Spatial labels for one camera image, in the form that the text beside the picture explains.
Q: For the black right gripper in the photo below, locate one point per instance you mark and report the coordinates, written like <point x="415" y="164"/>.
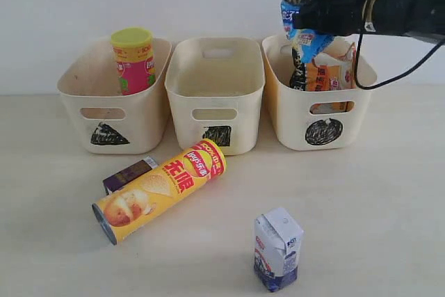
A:
<point x="331" y="17"/>

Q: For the white blue milk carton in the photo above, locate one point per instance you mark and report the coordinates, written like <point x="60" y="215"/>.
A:
<point x="278" y="239"/>

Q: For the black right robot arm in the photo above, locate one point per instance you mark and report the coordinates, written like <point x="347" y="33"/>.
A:
<point x="419" y="19"/>

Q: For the cream bin with triangle mark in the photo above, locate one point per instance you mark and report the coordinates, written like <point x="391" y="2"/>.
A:
<point x="107" y="121"/>

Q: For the dark purple small box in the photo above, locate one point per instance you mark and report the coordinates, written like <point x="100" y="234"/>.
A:
<point x="116" y="181"/>

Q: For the blue noodle snack bag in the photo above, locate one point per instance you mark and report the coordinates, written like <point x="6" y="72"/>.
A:
<point x="305" y="40"/>

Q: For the cream bin with circle mark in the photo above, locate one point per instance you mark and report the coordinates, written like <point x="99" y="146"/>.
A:
<point x="308" y="120"/>

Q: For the cream bin with square mark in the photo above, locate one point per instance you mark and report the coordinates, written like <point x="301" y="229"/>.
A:
<point x="215" y="88"/>

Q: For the pink chips can yellow lid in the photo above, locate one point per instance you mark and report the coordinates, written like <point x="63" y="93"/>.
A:
<point x="134" y="58"/>

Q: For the orange noodle snack bag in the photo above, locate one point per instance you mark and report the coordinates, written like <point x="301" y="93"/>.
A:
<point x="324" y="72"/>

